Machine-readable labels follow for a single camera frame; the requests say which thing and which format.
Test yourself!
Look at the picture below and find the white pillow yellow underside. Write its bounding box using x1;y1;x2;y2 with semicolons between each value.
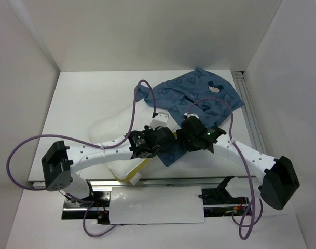
86;100;179;186

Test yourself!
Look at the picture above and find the blue printed pillowcase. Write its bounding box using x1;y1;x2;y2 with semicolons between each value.
135;67;245;167

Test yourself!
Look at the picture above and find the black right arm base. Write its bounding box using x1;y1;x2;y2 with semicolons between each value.
198;176;249;218

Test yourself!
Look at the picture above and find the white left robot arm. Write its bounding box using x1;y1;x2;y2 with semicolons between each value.
41;126;176;207

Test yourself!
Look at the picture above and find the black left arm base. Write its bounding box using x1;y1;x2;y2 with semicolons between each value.
61;189;111;225

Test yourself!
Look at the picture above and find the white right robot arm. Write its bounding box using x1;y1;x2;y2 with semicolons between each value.
176;116;300;210

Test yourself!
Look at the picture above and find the white glossy cover sheet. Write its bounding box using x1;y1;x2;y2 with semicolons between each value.
109;186;205;225

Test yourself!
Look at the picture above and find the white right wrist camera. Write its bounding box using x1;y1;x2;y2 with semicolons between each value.
183;112;199;119

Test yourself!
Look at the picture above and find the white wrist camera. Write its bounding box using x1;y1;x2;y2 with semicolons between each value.
183;112;199;119
149;112;169;129

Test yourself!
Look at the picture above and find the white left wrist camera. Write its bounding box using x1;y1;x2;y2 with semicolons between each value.
149;112;169;129

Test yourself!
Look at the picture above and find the aluminium front rail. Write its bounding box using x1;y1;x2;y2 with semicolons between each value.
32;176;262;189

